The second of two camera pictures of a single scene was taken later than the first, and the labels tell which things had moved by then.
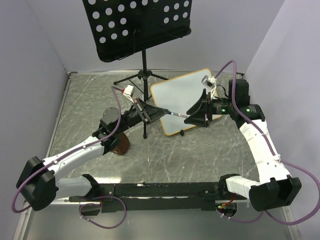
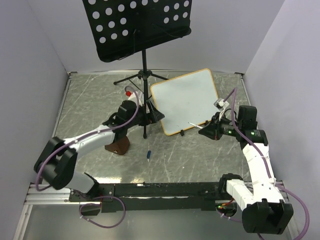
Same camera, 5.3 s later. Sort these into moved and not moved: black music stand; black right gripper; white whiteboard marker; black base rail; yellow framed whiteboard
Moved: white whiteboard marker; black right gripper
Not moved: yellow framed whiteboard; black base rail; black music stand
